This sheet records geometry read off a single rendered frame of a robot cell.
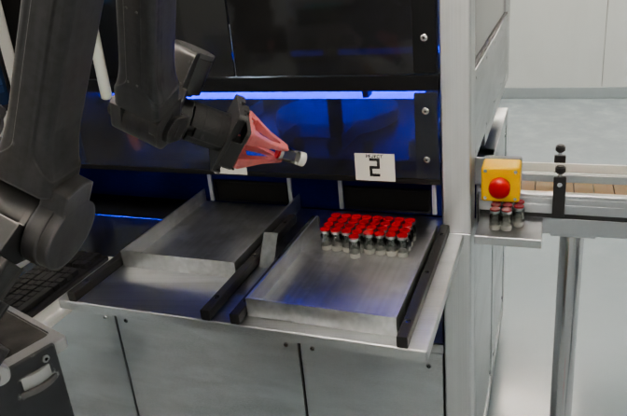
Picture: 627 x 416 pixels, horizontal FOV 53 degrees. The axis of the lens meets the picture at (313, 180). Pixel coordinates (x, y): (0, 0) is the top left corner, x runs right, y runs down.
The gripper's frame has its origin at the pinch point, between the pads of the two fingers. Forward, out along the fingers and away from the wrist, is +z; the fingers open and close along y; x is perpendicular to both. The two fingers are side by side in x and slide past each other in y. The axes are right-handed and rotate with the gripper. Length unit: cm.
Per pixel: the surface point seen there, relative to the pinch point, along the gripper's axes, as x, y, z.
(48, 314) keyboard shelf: -15, 63, -19
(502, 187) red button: -8.6, -3.6, 46.6
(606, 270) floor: -93, 56, 203
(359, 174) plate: -24.7, 13.0, 28.8
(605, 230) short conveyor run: -8, -3, 75
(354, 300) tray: 6.2, 19.5, 23.4
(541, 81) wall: -372, 59, 340
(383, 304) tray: 8.6, 16.5, 26.8
